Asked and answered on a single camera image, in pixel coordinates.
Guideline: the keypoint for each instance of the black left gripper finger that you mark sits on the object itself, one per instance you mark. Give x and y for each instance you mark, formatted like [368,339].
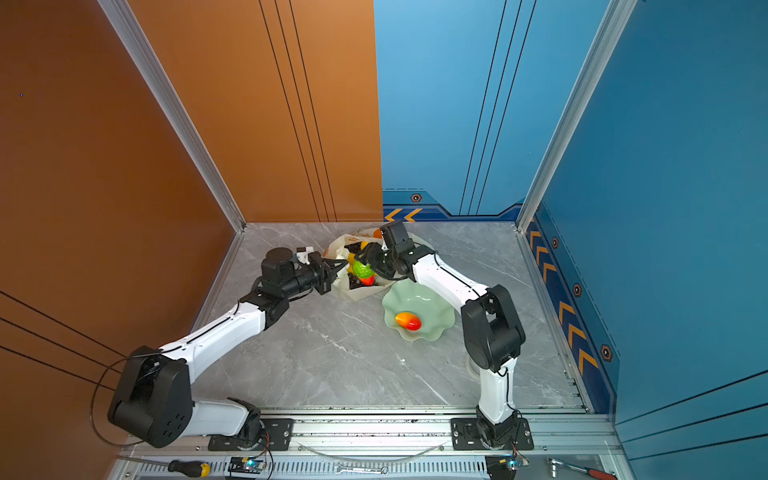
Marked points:
[324,286]
[332,267]

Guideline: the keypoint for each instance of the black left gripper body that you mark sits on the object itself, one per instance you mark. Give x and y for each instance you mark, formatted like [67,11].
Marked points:
[308,278]

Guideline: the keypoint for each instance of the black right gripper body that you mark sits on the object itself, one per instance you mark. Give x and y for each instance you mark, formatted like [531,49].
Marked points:
[383,259]

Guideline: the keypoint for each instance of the cream plastic bag orange print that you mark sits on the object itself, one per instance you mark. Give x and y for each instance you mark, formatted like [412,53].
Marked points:
[355,281]

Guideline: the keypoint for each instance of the red yellow mango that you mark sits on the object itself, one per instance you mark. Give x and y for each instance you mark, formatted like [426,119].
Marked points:
[367,279]

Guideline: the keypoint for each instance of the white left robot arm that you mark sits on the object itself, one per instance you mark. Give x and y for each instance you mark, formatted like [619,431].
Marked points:
[153,400]

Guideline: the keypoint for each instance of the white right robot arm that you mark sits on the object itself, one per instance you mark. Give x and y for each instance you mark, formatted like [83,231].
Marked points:
[493,333]

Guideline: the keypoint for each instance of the small red fruit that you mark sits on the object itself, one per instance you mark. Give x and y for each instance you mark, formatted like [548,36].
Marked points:
[408,321]

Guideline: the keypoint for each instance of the light green fruit plate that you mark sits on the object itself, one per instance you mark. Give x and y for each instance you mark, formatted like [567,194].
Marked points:
[436,314]

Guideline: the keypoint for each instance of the green circuit board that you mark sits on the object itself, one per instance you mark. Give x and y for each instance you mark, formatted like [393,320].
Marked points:
[246,467]

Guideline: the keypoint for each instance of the small circuit board right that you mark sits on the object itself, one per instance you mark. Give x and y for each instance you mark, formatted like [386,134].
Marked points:
[511,465]

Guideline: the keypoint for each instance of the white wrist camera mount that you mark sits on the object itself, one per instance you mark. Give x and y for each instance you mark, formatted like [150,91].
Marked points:
[303,254]

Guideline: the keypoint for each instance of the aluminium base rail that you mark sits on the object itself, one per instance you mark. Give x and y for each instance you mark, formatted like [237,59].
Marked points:
[393,443]

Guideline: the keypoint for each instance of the yellow handled screwdriver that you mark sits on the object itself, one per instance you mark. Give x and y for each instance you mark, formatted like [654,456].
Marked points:
[191,469]

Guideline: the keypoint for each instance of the red handled tool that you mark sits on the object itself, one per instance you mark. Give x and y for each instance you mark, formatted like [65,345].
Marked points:
[555,465]

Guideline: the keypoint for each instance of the aluminium corner post left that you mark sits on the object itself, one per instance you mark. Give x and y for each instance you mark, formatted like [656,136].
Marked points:
[126,25]

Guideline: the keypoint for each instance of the aluminium corner post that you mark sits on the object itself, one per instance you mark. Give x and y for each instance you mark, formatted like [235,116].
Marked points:
[126,25]
[610,30]

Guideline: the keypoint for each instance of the aluminium corner post right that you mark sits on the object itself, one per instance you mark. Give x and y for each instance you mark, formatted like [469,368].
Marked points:
[610,30]

